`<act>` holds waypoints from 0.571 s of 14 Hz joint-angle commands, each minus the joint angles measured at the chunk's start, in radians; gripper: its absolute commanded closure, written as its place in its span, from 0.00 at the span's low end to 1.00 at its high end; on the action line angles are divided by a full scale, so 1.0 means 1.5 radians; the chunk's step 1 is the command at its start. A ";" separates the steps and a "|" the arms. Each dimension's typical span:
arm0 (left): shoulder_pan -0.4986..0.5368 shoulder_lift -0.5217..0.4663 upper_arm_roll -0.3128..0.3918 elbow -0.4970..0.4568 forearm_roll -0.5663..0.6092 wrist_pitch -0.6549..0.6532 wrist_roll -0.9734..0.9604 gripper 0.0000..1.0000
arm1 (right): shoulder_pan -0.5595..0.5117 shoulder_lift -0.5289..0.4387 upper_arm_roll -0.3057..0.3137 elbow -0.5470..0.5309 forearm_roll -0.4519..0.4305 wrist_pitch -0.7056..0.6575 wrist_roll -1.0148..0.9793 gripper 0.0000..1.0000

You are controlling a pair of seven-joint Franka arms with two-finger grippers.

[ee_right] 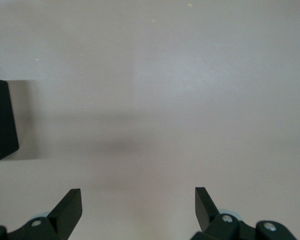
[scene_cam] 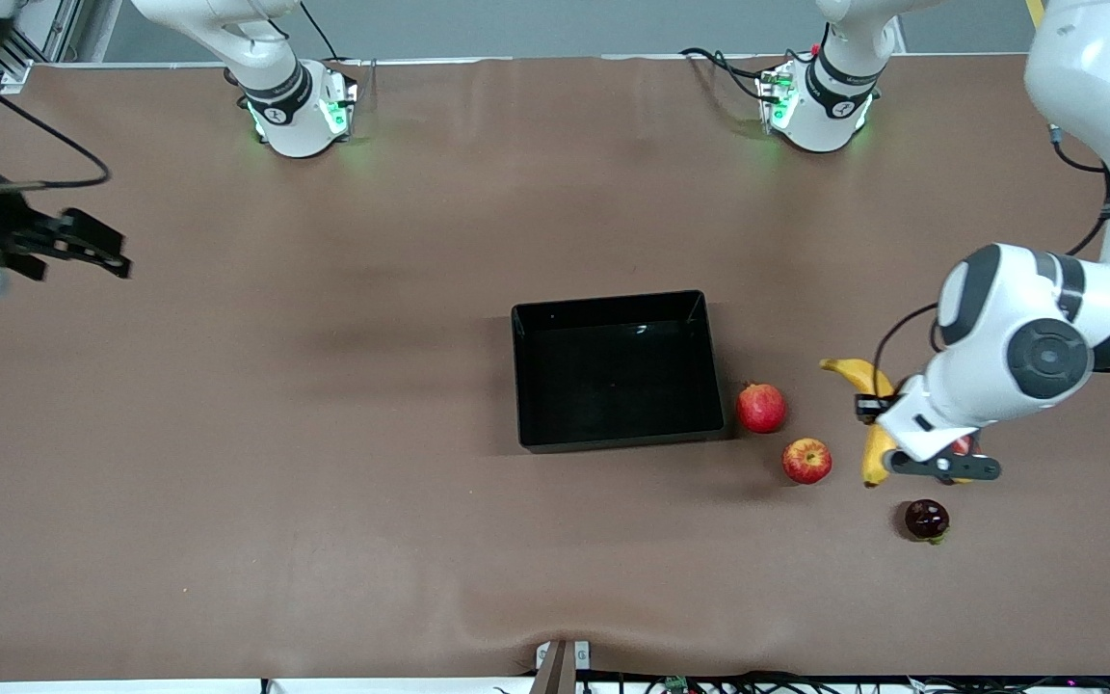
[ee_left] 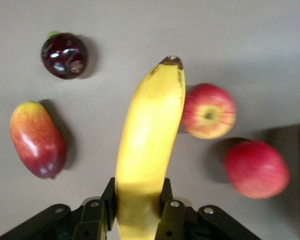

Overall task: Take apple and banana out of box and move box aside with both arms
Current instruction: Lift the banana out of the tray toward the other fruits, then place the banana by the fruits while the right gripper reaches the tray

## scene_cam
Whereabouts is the silver camera mount clamp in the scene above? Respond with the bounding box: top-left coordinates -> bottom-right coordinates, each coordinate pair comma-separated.
534,639 -> 592,694

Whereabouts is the dark purple mangosteen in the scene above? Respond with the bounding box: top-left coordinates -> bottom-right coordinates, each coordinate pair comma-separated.
905,498 -> 951,546

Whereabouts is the aluminium frame profile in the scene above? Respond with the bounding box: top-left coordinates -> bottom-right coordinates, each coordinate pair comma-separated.
0,0 -> 84,93

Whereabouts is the black arm base cable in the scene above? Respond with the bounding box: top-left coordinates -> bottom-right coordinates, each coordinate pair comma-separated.
299,0 -> 342,65
678,46 -> 789,103

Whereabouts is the black rectangular plastic tray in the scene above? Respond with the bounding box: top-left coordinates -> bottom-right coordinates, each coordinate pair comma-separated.
511,289 -> 727,455

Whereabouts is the black right arm base cable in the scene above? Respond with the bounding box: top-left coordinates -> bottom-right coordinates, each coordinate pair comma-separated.
299,0 -> 342,65

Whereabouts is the red pomegranate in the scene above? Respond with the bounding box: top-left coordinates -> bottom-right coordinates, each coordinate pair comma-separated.
734,380 -> 788,435

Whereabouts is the red yellow mango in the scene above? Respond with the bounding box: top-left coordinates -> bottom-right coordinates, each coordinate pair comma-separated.
946,434 -> 982,486

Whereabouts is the black left arm base cable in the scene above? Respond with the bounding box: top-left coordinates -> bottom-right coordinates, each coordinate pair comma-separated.
678,46 -> 789,103

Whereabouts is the yellow banana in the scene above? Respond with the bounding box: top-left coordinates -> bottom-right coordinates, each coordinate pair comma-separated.
819,358 -> 900,489

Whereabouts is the large table cover mat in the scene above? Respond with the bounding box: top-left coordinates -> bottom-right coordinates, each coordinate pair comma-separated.
0,53 -> 1110,681

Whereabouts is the red yellow apple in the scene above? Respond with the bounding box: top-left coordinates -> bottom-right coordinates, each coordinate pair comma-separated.
782,438 -> 833,486

